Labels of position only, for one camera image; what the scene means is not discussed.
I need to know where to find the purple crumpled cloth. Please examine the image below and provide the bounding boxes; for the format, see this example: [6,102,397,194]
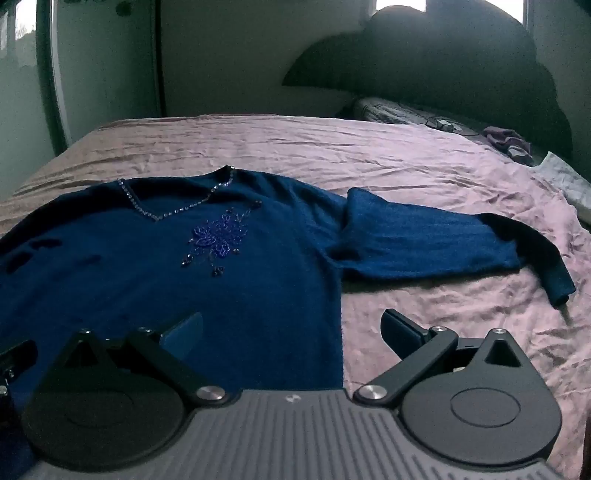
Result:
[482,124,536,167]

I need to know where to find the grey patterned pillow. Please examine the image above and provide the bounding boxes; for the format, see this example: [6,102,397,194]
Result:
[339,96,490,137]

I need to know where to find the dark pillow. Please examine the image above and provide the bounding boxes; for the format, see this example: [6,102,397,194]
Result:
[281,7,575,160]

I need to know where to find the side window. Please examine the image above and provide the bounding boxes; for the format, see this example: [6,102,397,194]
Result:
[0,8,38,70]

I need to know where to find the bed with pink sheet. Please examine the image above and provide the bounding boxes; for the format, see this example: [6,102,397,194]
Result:
[0,113,591,480]

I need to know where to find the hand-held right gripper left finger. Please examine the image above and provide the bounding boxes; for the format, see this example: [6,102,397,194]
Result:
[64,311,228,408]

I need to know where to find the dark green curved pole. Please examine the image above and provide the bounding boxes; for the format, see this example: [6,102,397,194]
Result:
[34,0,72,146]

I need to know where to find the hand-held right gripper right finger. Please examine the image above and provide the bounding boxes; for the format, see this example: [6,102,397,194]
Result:
[353,309,528,408]

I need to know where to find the blue beaded sweater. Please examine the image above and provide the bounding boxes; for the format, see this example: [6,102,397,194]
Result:
[0,165,577,469]

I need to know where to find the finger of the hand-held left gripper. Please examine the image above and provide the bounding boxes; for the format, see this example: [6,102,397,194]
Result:
[0,340,38,418]

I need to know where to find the white crumpled cloth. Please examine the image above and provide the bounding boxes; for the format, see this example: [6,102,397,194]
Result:
[531,151,591,227]

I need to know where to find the bright window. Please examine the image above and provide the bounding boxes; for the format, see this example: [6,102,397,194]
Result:
[375,0,525,23]

